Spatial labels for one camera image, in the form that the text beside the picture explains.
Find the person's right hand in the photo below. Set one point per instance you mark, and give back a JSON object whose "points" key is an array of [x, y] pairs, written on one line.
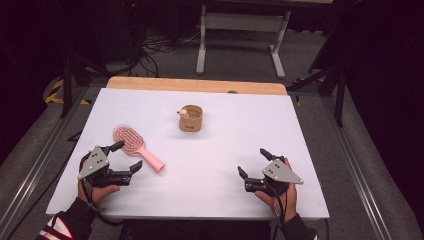
{"points": [[286, 203]]}

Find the brown round cup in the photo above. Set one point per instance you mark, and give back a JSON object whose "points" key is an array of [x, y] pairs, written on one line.
{"points": [[190, 121]]}

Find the wooden table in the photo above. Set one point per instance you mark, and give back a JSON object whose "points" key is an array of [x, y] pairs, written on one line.
{"points": [[200, 85]]}

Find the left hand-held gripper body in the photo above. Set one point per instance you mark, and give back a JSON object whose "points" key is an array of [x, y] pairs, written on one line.
{"points": [[95, 164]]}

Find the pink hairbrush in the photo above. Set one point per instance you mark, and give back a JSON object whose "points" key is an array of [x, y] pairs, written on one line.
{"points": [[133, 141]]}

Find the white metal table frame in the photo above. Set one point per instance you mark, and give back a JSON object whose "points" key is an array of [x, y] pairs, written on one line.
{"points": [[245, 22]]}

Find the yellow black floor tape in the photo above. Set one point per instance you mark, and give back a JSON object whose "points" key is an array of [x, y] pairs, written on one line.
{"points": [[297, 100], [55, 93]]}

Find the white board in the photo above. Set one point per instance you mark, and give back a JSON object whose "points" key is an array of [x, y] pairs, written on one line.
{"points": [[206, 160]]}

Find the black metal stand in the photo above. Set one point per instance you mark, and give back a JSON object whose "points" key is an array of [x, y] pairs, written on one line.
{"points": [[68, 83], [338, 90]]}

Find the aluminium floor rail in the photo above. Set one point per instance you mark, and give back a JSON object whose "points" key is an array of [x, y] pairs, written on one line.
{"points": [[36, 166], [360, 173]]}

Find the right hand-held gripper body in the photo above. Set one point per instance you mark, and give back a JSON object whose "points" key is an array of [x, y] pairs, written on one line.
{"points": [[280, 174]]}

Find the person's left hand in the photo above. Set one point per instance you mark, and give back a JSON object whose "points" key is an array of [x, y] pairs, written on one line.
{"points": [[100, 194]]}

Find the person's dark lap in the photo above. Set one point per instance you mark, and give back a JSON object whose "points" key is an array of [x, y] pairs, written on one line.
{"points": [[200, 230]]}

